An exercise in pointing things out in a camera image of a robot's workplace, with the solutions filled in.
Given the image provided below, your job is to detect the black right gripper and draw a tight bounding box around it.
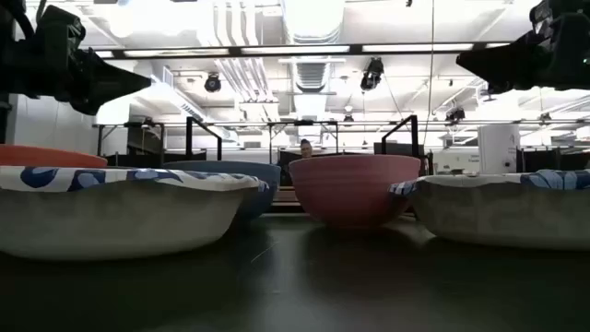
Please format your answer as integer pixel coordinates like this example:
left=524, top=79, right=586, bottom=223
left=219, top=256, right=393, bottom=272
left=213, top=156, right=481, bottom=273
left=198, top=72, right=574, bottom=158
left=455, top=13, right=590, bottom=95

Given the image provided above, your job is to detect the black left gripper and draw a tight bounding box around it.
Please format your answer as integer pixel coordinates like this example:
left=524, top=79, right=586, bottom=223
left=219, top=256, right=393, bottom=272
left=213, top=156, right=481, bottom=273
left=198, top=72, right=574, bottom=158
left=0, top=40, right=153, bottom=117

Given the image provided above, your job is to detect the blue-grey plastic bowl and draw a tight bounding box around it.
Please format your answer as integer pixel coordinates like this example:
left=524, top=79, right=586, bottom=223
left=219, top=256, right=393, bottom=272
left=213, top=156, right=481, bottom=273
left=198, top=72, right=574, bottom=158
left=163, top=160, right=282, bottom=221

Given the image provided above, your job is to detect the pink plastic bowl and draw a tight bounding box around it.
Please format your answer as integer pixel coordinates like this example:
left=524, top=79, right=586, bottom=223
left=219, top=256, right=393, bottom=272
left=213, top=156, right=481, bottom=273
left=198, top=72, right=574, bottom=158
left=289, top=153, right=422, bottom=230

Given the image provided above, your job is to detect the black ceiling-mounted spotlight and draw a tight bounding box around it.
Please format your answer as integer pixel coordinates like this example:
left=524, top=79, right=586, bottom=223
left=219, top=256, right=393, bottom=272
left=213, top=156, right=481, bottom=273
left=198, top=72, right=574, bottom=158
left=204, top=72, right=222, bottom=94
left=444, top=106, right=466, bottom=125
left=360, top=56, right=385, bottom=92

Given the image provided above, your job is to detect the white cabinet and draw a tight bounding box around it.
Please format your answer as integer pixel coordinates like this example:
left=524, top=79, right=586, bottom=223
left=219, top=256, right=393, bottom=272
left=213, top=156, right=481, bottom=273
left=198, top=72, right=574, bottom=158
left=477, top=124, right=522, bottom=175

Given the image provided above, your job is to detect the red plate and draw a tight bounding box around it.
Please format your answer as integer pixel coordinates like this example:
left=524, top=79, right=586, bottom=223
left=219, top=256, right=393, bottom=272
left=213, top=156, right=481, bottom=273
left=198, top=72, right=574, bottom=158
left=0, top=144, right=109, bottom=169

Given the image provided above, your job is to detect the long ceiling light bar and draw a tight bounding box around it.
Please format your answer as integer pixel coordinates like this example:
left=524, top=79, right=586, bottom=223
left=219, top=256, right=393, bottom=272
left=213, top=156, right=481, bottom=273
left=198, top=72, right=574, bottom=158
left=80, top=41, right=511, bottom=60

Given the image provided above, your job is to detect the blue patterned paper bowl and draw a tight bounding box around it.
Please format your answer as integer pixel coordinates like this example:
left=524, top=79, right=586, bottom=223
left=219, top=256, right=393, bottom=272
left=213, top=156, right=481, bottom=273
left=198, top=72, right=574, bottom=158
left=388, top=169, right=590, bottom=253
left=0, top=165, right=269, bottom=261

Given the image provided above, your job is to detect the wooden cutting board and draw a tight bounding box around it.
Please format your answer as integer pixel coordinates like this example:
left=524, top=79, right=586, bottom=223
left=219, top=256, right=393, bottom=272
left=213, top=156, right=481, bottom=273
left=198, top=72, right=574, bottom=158
left=269, top=186, right=305, bottom=214

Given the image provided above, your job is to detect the black table mat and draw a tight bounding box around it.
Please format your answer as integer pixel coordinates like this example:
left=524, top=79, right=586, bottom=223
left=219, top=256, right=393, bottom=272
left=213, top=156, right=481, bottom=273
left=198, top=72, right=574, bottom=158
left=0, top=214, right=590, bottom=332

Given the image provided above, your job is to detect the thin hanging cable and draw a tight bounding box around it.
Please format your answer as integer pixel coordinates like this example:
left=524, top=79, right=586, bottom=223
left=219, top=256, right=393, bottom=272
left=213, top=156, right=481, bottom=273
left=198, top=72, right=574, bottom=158
left=421, top=0, right=437, bottom=135

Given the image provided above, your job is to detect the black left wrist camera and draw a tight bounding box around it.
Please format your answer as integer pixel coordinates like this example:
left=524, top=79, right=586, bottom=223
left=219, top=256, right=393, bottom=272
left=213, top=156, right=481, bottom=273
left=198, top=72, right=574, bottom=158
left=34, top=4, right=88, bottom=50

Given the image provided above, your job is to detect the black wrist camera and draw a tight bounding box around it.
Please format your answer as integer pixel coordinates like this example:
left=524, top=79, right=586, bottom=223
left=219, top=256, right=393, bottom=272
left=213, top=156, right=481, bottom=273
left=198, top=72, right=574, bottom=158
left=528, top=0, right=590, bottom=29
left=34, top=4, right=88, bottom=50

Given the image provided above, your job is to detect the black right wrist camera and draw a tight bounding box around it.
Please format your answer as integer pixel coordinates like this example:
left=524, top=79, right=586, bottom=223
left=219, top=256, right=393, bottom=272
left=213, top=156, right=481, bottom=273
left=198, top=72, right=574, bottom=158
left=528, top=0, right=590, bottom=29

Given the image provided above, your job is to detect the black metal shelf bracket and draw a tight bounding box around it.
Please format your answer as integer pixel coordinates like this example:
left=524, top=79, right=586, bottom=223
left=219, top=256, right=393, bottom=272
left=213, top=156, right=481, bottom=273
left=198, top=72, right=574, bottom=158
left=381, top=114, right=419, bottom=158
left=185, top=116, right=223, bottom=161

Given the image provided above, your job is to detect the silver ceiling air duct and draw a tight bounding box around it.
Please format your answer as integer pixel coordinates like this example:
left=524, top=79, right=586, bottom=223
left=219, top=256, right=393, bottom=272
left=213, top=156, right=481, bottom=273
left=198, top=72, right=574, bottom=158
left=280, top=0, right=347, bottom=93

